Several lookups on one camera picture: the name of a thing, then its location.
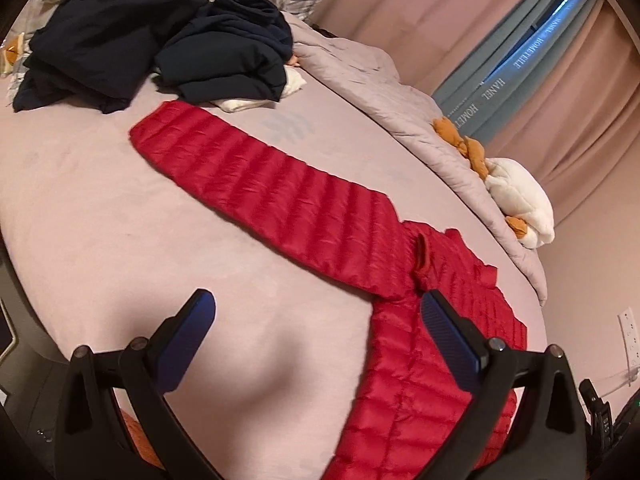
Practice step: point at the bed with pink sheet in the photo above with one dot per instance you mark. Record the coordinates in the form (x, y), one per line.
(150, 210)

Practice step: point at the white garment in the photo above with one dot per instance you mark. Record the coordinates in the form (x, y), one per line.
(240, 104)

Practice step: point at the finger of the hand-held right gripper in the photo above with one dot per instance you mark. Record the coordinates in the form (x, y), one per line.
(597, 410)

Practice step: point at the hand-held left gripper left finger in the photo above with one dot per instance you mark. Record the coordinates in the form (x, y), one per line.
(192, 330)

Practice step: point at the red down jacket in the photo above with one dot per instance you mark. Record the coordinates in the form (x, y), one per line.
(280, 190)

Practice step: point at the white goose plush toy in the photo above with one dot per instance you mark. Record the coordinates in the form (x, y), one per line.
(520, 195)

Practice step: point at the duck print pillow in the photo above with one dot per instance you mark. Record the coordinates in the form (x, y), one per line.
(11, 55)

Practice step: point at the pink curtain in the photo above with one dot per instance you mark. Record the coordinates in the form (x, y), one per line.
(400, 10)
(590, 125)

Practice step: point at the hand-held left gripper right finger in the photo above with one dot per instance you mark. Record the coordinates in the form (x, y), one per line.
(450, 340)

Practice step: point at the large navy garment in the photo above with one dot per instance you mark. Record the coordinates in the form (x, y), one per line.
(100, 35)

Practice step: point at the grey quilt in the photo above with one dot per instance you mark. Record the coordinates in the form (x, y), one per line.
(375, 85)

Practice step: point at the blue curtain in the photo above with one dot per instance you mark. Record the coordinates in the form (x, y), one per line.
(500, 70)

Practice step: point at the white wall socket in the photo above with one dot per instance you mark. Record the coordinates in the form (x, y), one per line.
(631, 340)

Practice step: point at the dark bedside furniture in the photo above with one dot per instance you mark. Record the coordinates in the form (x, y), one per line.
(25, 385)

